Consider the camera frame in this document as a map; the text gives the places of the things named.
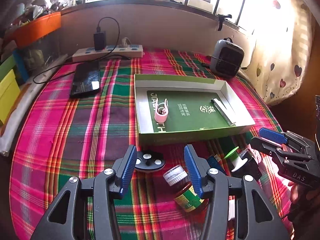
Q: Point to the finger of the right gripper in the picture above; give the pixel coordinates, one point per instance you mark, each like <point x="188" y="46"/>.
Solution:
<point x="275" y="152"/>
<point x="288" y="138"/>

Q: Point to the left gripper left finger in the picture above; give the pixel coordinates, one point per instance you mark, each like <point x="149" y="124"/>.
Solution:
<point x="66" y="217"/>

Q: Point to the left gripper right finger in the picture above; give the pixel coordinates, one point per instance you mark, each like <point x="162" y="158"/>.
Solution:
<point x="255" y="216"/>

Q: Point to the blue USB voltage meter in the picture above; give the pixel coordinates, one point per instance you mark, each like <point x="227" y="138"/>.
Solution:
<point x="213" y="163"/>

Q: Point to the red cap medicine bottle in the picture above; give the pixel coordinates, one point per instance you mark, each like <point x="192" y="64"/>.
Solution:
<point x="187" y="199"/>

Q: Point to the black white round holder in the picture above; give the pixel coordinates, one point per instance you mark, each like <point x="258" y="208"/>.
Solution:
<point x="149" y="161"/>

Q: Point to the pink white cable clip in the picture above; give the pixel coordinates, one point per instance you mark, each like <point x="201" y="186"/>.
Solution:
<point x="161" y="111"/>

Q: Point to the white USB wall charger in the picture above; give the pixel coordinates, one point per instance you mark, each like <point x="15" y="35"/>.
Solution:
<point x="231" y="209"/>

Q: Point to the small white cap bottle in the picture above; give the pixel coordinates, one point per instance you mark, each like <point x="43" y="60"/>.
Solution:
<point x="175" y="175"/>

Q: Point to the person right hand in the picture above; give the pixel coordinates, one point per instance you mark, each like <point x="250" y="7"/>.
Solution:
<point x="298" y="190"/>

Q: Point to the plaid pink green cloth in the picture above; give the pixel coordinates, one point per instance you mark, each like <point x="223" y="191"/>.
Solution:
<point x="64" y="137"/>

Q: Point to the grey desktop fan heater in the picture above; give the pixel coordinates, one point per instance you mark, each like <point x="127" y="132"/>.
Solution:
<point x="227" y="58"/>

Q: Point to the heart pattern curtain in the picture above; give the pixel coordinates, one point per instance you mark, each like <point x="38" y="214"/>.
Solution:
<point x="283" y="41"/>

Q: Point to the green cardboard box tray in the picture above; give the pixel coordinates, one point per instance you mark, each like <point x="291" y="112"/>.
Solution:
<point x="192" y="116"/>

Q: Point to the black window latch hook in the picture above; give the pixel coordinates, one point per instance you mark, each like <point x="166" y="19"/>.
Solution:
<point x="222" y="18"/>

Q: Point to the yellow box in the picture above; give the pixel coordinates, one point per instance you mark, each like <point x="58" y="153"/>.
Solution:
<point x="9" y="93"/>

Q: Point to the black smartphone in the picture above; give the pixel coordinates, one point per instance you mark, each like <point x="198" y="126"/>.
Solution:
<point x="86" y="80"/>

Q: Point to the blue book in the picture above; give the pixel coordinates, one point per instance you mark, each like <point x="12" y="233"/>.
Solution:
<point x="20" y="65"/>

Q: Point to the green box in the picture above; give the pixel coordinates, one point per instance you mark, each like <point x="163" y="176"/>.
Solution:
<point x="7" y="66"/>

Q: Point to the clear glass tank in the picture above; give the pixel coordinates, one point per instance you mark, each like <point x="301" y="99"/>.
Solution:
<point x="41" y="53"/>

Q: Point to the white power strip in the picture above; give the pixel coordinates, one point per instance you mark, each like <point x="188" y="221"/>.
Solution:
<point x="88" y="54"/>

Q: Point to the white plug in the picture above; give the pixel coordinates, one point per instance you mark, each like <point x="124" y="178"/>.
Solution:
<point x="125" y="42"/>

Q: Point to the black power adapter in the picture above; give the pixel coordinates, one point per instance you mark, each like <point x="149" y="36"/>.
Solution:
<point x="99" y="40"/>

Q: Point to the orange plastic bin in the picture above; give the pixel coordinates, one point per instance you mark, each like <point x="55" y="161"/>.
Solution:
<point x="33" y="31"/>

